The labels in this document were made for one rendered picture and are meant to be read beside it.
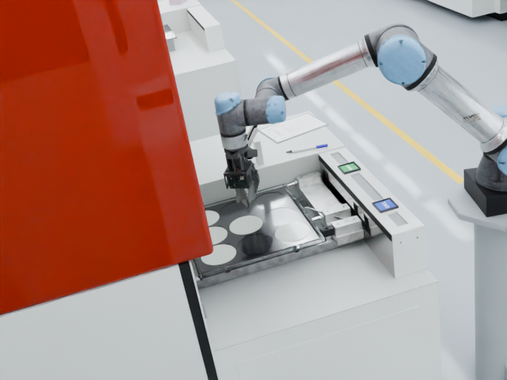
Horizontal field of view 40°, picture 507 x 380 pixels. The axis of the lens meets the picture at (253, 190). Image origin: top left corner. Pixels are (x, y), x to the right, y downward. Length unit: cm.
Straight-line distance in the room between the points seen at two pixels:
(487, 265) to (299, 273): 65
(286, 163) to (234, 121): 39
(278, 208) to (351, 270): 33
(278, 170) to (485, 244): 69
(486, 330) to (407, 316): 61
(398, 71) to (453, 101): 18
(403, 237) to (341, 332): 29
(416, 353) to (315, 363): 30
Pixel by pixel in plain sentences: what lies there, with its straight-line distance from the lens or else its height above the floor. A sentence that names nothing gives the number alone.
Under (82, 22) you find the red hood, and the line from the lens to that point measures 117.
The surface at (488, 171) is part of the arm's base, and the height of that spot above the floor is 94.
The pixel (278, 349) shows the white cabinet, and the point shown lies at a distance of 182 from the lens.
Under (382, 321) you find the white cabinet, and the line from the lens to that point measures 188.
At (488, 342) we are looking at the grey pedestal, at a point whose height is 29.
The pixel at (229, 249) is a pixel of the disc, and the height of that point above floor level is 90.
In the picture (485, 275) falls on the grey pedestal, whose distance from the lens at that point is 234.
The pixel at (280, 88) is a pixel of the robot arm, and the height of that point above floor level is 126.
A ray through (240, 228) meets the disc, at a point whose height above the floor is 90.
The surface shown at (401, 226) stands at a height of 96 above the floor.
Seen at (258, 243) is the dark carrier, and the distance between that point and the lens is 197.
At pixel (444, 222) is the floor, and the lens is 365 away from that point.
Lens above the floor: 196
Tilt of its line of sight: 28 degrees down
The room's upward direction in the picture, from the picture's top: 10 degrees counter-clockwise
